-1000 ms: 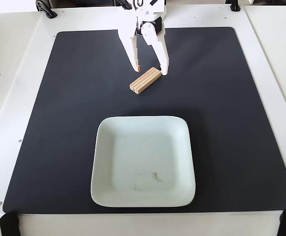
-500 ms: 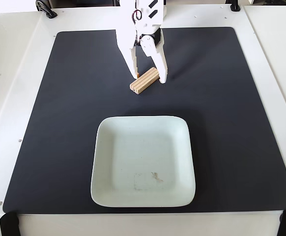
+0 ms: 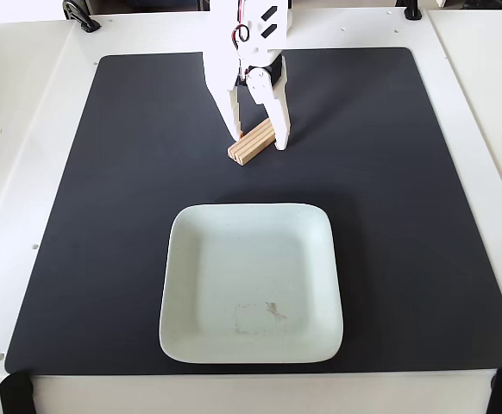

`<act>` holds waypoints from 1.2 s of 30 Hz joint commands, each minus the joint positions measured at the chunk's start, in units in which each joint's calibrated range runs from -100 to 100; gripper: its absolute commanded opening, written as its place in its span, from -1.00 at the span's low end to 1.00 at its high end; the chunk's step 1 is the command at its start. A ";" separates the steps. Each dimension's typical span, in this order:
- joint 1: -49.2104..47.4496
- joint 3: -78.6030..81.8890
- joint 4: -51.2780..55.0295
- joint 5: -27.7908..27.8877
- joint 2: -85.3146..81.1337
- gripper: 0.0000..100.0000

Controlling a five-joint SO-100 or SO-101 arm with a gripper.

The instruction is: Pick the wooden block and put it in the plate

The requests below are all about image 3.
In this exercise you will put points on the grooved wooden block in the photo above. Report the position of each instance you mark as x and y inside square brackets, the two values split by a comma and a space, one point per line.
[251, 144]

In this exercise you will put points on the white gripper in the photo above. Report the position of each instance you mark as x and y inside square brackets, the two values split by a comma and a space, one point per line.
[222, 82]

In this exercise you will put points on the black table mat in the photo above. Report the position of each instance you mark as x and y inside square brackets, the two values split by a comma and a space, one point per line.
[104, 215]

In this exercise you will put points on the pale green square plate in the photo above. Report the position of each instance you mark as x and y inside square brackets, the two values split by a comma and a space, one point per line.
[251, 280]

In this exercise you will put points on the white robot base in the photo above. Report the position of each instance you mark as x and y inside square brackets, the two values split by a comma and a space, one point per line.
[290, 21]

